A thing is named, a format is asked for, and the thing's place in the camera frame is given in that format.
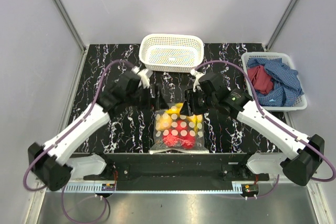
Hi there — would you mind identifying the red fake tomato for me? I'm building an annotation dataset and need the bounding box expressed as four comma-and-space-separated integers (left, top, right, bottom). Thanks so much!
181, 136, 195, 150

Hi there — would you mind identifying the blue checkered cloth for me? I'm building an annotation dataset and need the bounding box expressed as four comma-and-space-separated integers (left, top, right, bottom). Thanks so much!
247, 58, 303, 107

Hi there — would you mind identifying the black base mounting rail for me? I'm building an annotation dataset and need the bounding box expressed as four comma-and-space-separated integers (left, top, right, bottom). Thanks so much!
82, 153, 277, 194

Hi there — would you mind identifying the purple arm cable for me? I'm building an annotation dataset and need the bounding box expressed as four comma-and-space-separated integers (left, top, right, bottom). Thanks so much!
23, 59, 136, 192
194, 60, 336, 183

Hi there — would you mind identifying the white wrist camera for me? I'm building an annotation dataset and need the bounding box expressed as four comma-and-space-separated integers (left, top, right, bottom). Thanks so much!
131, 67, 153, 89
190, 69, 204, 92

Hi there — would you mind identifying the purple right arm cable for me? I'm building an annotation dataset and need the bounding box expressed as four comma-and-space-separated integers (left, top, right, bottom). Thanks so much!
194, 60, 336, 183

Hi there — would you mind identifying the aluminium frame post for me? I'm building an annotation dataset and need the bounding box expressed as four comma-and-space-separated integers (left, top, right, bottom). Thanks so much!
265, 0, 300, 51
52, 0, 87, 52

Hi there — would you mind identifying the polka dot zip top bag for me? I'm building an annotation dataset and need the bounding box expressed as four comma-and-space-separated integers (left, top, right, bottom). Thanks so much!
149, 103, 209, 154

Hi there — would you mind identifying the red fake apple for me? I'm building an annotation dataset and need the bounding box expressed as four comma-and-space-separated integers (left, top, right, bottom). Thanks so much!
171, 120, 196, 137

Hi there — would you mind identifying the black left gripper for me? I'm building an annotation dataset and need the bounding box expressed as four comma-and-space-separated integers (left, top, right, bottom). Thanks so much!
126, 84, 169, 112

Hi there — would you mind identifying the left aluminium frame post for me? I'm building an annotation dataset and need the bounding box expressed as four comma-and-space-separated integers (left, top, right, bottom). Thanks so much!
52, 0, 87, 52

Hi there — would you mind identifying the right aluminium frame post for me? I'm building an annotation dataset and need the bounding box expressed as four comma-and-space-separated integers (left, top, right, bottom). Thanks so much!
265, 0, 300, 51

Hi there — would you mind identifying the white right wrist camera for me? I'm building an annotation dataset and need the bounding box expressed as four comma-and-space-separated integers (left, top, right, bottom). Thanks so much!
190, 69, 204, 92

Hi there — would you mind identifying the dark red cloth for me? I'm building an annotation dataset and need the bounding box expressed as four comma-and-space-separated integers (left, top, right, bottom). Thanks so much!
247, 65, 274, 95

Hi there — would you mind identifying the lavender plastic basket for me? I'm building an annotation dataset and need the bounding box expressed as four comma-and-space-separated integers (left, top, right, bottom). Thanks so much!
241, 52, 308, 112

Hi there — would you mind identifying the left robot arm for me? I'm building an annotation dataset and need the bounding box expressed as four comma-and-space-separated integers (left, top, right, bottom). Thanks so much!
28, 67, 162, 191

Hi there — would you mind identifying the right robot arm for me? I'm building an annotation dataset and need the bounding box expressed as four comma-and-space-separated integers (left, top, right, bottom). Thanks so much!
180, 70, 324, 186

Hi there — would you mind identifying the white perforated plastic basket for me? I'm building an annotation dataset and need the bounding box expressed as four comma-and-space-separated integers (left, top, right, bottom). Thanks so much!
139, 34, 204, 73

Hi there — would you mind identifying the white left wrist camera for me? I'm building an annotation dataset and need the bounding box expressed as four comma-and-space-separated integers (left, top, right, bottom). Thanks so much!
131, 67, 153, 89

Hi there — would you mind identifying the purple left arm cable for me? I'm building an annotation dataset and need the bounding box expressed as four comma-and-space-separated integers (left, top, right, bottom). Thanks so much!
23, 59, 136, 192

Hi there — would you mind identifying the yellow fake banana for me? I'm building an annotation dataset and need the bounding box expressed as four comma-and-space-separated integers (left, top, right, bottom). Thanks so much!
167, 103, 183, 114

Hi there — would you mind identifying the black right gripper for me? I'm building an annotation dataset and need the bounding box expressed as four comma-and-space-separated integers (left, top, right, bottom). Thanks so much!
179, 88, 217, 116

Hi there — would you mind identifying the small red fake fruit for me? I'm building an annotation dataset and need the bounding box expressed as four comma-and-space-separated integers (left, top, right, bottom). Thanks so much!
163, 134, 180, 147

